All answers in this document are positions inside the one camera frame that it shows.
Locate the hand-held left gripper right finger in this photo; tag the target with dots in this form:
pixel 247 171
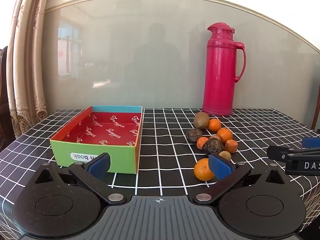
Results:
pixel 220 167

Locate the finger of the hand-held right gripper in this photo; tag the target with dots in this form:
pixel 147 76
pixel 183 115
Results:
pixel 311 142
pixel 277 152

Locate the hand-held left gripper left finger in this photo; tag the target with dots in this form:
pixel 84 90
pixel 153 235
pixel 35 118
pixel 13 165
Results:
pixel 100 167

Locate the orange tangerine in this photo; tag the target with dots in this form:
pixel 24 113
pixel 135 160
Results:
pixel 201 170
pixel 215 125
pixel 224 134

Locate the dark brown wrinkled fruit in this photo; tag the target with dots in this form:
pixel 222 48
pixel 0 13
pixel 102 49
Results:
pixel 213 146
pixel 193 136

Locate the colourful cardboard box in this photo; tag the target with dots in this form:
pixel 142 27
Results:
pixel 120 160

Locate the rough orange fruit piece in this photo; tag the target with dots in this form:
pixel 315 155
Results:
pixel 231 146
pixel 201 143

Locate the large brown kiwi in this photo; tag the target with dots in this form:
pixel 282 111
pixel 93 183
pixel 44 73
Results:
pixel 201 120

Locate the black white checkered tablecloth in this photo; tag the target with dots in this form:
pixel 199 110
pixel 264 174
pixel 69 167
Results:
pixel 162 142

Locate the red thermos jug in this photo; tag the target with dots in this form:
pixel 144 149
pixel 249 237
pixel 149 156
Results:
pixel 220 80

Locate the beige lace-trimmed curtain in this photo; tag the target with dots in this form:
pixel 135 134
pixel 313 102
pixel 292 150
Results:
pixel 27 80

